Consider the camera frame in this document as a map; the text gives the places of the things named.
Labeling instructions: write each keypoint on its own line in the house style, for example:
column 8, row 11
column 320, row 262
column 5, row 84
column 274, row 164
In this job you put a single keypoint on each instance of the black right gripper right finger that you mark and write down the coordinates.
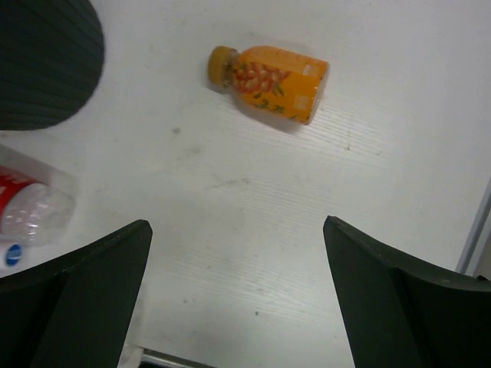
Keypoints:
column 401, row 311

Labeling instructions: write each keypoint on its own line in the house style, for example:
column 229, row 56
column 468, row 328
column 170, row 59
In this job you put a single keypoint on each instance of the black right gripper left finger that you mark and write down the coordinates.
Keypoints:
column 75, row 310

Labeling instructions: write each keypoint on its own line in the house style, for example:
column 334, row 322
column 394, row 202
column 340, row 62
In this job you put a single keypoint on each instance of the red label clear bottle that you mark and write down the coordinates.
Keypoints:
column 37, row 200

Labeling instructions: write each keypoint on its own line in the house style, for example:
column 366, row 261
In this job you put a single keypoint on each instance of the orange juice bottle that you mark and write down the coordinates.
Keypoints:
column 274, row 80

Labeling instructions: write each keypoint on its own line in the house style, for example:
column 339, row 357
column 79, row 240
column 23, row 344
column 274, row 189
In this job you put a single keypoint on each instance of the black plastic waste bin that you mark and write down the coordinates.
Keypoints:
column 52, row 59

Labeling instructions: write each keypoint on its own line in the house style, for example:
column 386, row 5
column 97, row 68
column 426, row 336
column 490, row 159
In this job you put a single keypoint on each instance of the right aluminium table rail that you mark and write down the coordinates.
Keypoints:
column 477, row 238

